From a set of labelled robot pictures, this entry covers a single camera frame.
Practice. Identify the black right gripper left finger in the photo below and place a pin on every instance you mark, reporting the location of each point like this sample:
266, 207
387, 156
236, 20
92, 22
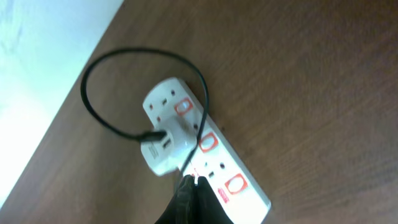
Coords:
181, 208

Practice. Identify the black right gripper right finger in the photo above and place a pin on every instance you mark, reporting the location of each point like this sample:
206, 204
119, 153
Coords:
207, 209

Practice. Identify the white charger adapter plug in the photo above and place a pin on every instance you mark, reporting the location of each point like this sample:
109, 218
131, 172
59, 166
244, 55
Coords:
169, 154

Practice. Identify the white power strip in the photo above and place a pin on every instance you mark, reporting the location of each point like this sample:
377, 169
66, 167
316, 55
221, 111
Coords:
213, 157

